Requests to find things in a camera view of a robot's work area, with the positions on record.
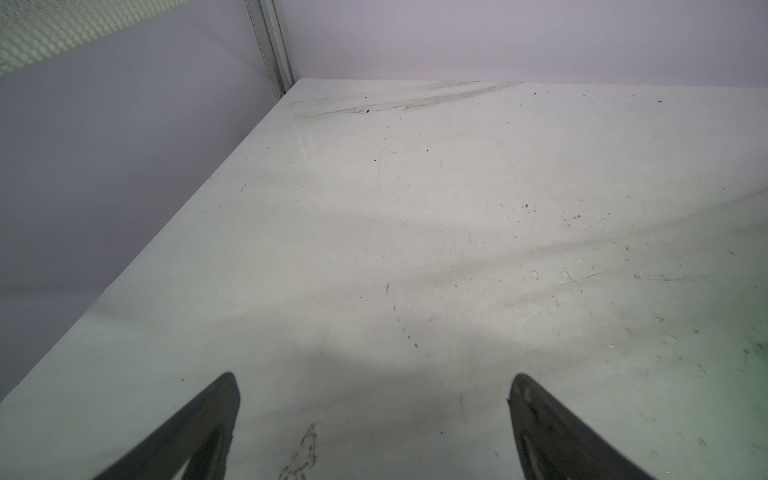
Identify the aluminium frame post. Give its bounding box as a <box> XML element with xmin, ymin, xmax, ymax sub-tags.
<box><xmin>244</xmin><ymin>0</ymin><xmax>296</xmax><ymax>99</ymax></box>

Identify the white mesh wall shelf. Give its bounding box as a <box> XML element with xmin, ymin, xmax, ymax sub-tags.
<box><xmin>1</xmin><ymin>0</ymin><xmax>187</xmax><ymax>76</ymax></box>

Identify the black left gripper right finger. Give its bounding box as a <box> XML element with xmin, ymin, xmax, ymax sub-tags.
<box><xmin>507</xmin><ymin>373</ymin><xmax>652</xmax><ymax>480</ymax></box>

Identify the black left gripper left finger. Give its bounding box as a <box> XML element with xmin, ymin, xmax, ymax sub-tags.
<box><xmin>97</xmin><ymin>372</ymin><xmax>240</xmax><ymax>479</ymax></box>

